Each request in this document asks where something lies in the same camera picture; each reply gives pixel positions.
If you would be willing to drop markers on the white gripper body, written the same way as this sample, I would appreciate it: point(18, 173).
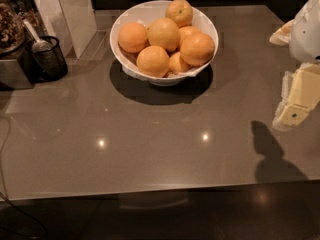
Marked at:
point(306, 34)

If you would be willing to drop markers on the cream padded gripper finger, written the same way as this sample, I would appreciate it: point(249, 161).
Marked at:
point(300, 95)
point(282, 35)

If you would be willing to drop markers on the orange at bowl top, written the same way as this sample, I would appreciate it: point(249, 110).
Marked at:
point(180, 11)

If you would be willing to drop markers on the orange at bowl front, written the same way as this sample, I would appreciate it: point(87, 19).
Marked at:
point(153, 61)

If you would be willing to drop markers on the white ceramic bowl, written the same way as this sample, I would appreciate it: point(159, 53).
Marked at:
point(145, 14)

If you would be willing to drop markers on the small orange behind centre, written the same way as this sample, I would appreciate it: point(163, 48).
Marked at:
point(188, 34)

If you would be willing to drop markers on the small orange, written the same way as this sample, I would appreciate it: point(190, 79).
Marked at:
point(177, 65)
point(188, 34)

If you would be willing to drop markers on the small orange at front right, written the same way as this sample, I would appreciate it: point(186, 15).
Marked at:
point(177, 65)

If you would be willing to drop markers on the black mesh cup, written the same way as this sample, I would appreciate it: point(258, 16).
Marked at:
point(49, 64)

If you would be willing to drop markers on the white scoop utensil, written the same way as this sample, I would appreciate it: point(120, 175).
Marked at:
point(39, 44)

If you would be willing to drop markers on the steel appliance base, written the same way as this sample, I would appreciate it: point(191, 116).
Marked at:
point(15, 71)

